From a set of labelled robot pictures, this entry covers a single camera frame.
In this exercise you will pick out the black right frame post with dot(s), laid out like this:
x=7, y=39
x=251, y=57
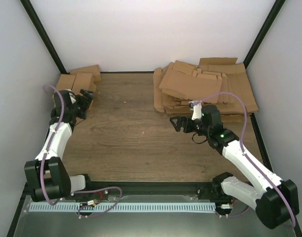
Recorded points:
x=274, y=11

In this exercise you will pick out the brown cardboard box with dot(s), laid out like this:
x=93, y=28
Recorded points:
x=84, y=81

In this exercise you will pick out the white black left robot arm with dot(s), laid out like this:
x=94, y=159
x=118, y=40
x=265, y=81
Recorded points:
x=46, y=176

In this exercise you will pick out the folded cardboard box middle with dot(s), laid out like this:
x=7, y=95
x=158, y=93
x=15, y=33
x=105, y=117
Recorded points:
x=92, y=88

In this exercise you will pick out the folded cardboard box back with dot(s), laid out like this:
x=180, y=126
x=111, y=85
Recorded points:
x=93, y=69

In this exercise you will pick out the light blue slotted cable duct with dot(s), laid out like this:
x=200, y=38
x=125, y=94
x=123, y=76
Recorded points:
x=192, y=207

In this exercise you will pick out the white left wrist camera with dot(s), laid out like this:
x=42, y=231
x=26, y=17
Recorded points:
x=72, y=97

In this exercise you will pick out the folded cardboard box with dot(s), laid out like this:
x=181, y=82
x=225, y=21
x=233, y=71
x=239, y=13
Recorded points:
x=93, y=69
x=66, y=82
x=92, y=88

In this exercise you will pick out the black frame post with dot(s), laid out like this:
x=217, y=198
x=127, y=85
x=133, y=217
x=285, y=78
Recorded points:
x=274, y=11
x=32, y=14

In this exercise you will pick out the stack of flat cardboard blanks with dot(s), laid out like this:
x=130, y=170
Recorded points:
x=222, y=82

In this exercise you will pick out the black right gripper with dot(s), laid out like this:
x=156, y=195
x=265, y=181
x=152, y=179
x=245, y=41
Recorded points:
x=181, y=120

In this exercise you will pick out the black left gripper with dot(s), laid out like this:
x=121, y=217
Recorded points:
x=85, y=102

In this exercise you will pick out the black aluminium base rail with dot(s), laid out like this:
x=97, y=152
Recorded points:
x=201, y=190

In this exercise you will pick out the black left frame post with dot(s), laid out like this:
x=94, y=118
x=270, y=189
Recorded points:
x=32, y=14

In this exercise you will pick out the folded cardboard box left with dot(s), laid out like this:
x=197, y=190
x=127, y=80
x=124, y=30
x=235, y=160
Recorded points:
x=66, y=82

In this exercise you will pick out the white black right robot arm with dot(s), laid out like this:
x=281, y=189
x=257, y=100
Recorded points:
x=274, y=200

